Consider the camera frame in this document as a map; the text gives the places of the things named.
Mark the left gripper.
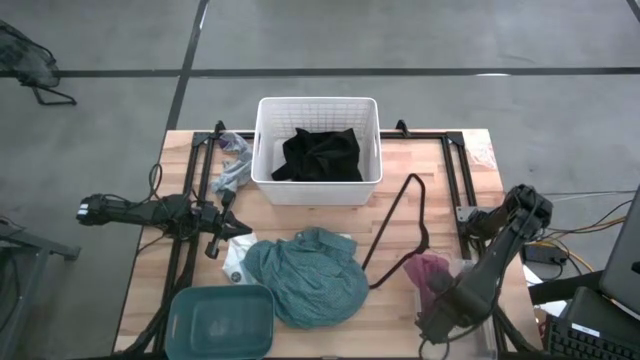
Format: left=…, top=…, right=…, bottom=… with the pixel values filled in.
left=198, top=188, right=253, bottom=260

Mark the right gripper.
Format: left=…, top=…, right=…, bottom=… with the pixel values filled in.
left=415, top=272, right=457, bottom=346

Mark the white printed cloth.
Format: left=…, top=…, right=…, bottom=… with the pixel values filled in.
left=221, top=233, right=259, bottom=286

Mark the maroon cloth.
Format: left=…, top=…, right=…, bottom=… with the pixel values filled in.
left=402, top=251, right=454, bottom=314

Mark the light grey-blue cloth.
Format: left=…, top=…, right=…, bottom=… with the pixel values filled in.
left=209, top=131, right=255, bottom=199

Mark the teal patterned shirt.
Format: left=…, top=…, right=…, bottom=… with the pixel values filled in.
left=243, top=227, right=370, bottom=330

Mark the black garment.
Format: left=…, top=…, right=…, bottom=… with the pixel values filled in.
left=271, top=127, right=365, bottom=183

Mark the clear plastic bin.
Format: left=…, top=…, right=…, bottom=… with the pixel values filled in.
left=414, top=258, right=499, bottom=360

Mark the black clothes hanger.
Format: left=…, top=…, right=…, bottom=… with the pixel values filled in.
left=360, top=172, right=431, bottom=290

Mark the white perforated plastic basket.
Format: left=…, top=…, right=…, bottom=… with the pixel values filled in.
left=250, top=96, right=384, bottom=207

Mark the teal plastic bin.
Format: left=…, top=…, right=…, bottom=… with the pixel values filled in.
left=164, top=284, right=276, bottom=360

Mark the white paper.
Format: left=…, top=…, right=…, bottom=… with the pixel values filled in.
left=522, top=264, right=569, bottom=319

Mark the black power adapter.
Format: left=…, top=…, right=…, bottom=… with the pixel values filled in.
left=521, top=243, right=570, bottom=266

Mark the black flat bar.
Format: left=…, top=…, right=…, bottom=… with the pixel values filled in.
left=528, top=272, right=604, bottom=306

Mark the black keyboard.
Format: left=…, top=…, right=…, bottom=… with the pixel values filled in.
left=544, top=317, right=640, bottom=360

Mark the clear plastic wrap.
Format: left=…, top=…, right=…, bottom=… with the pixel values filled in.
left=462, top=130, right=497, bottom=171

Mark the grey laptop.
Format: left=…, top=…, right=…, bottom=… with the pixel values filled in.
left=598, top=183, right=640, bottom=322

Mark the grey metal stand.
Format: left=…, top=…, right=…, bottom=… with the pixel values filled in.
left=0, top=215, right=82, bottom=360

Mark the black mesh chair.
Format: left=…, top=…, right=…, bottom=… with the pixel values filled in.
left=0, top=19, right=79, bottom=107

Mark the black metal table frame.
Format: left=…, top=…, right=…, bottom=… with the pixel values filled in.
left=117, top=119, right=545, bottom=360

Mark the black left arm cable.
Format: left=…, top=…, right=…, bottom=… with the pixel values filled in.
left=147, top=162, right=164, bottom=204

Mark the grey metal base plate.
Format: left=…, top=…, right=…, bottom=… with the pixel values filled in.
left=455, top=204, right=482, bottom=222

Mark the yellow cable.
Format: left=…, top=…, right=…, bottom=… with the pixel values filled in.
left=542, top=215, right=629, bottom=274

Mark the grey cable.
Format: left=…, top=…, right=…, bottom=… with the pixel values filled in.
left=552, top=188, right=637, bottom=199

